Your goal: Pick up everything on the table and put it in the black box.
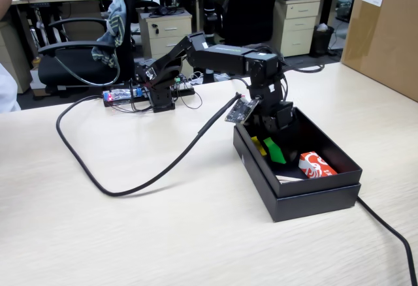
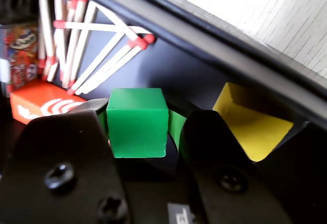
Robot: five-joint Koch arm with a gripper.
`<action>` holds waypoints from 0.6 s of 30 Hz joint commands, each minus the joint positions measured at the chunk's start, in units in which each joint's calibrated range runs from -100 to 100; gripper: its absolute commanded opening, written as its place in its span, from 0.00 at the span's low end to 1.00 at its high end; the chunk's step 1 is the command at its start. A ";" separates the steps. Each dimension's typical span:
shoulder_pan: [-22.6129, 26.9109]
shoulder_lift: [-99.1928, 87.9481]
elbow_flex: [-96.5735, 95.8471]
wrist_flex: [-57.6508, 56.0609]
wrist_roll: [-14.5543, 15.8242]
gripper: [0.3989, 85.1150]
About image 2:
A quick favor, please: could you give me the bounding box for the green wooden cube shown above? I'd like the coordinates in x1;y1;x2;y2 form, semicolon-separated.
106;87;170;159

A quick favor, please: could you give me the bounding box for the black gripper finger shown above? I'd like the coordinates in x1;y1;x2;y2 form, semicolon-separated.
167;108;292;224
0;97;129;224

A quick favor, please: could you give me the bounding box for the yellow wooden cube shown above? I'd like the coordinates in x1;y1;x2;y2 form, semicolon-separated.
212;81;294;163

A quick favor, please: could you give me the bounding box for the orange white matchbox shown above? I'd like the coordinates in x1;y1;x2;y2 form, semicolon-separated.
9;79;88;126

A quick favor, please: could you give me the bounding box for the black curved object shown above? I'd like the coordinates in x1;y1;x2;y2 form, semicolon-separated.
0;0;37;23

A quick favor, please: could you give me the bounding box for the red tipped wooden match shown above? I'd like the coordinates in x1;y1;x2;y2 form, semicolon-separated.
53;0;68;81
67;1;99;87
143;33;157;44
61;0;89;88
66;31;126;96
94;2;149;51
42;0;79;80
36;0;57;65
74;38;140;95
53;19;154;36
79;40;149;95

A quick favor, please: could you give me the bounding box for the colourful printed small box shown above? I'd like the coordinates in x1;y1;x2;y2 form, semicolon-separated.
0;21;39;92

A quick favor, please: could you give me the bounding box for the black cardboard box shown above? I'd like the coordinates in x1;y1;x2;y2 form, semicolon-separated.
0;0;327;224

